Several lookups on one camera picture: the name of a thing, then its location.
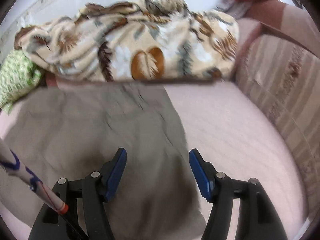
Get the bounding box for striped floral sofa cushion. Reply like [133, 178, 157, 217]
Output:
[236, 35, 319, 218]

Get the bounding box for brown pink sofa backrest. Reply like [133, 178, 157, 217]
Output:
[235, 0, 319, 65]

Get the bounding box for leaf-print beige blanket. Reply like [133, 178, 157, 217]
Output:
[14, 0, 239, 82]

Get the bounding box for green patterned pillow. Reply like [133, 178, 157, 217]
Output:
[1, 50, 44, 114]

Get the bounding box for white marker with red tip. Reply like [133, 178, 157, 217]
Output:
[1, 139, 68, 215]

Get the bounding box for olive quilted puffer jacket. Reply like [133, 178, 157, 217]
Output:
[4, 83, 206, 239]

